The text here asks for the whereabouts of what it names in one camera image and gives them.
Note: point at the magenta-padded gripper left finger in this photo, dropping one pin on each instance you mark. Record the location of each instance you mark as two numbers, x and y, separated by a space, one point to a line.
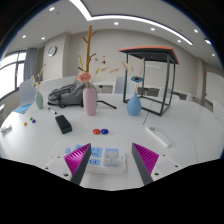
77 160

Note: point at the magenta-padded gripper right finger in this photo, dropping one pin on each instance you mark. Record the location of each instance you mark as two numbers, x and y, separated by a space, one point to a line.
146 159

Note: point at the white power strip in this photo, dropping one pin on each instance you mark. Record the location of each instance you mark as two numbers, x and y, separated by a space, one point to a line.
98 154

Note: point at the white remote control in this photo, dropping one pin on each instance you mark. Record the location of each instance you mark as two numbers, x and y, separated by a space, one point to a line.
158 136

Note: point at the black rectangular case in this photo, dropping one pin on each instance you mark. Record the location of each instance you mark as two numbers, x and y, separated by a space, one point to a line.
63 124

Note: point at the blue vase with flowers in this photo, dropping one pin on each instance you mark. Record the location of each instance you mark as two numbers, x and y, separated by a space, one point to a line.
134 106

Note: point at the black marker pen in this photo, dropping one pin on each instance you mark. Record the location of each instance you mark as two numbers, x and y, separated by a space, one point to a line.
52 110

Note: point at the pink vase with flowers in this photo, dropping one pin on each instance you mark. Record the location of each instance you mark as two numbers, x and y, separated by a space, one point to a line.
89 103

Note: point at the small blue bead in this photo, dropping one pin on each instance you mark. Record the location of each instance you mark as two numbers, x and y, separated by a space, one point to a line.
33 121

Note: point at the grey backpack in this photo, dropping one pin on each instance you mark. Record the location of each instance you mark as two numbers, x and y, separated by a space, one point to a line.
68 94

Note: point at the green vase with dried stems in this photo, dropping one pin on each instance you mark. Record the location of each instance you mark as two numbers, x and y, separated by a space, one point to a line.
39 101

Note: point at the blue seat cushion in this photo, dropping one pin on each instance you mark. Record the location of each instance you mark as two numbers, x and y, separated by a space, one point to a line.
22 108

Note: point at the small white stapler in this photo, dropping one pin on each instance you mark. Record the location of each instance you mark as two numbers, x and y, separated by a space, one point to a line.
5 129

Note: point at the white chair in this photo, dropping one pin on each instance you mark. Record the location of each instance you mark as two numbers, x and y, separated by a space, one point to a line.
26 91
119 85

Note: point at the grey curtain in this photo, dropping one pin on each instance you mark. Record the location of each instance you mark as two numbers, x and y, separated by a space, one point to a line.
30 65

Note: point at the window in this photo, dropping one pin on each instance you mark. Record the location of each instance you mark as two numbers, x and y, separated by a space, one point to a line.
8 78

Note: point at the black-framed side table, orange top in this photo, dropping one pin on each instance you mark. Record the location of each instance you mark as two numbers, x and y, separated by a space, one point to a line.
150 50

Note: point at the wooden tree coat rack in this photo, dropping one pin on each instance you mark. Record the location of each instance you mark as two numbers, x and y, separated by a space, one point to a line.
88 46

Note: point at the recessed ceiling spot lights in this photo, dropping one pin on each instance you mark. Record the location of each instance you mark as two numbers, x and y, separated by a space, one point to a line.
116 23

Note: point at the curved ceiling light strip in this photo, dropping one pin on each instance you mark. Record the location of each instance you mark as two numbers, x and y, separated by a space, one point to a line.
140 19

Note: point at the round wall clock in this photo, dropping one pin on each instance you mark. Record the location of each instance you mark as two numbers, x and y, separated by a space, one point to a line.
52 51

